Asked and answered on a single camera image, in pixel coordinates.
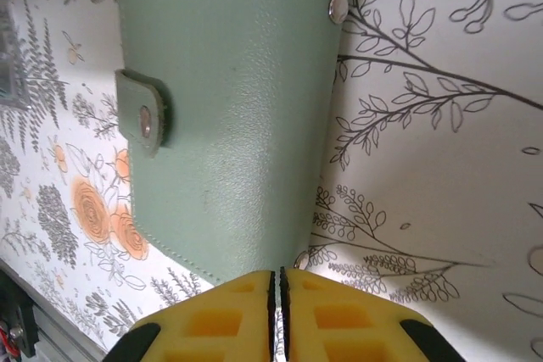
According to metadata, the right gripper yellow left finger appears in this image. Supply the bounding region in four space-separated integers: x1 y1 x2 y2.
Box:
108 268 277 362

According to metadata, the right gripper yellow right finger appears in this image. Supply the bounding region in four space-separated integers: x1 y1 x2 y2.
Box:
277 266 467 362

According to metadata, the mint green card holder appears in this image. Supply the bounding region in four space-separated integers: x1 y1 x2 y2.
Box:
115 0 350 287

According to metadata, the aluminium front frame rail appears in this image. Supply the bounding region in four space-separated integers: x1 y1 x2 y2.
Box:
0 258 107 362

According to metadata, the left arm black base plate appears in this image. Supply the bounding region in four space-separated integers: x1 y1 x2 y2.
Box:
0 272 40 358

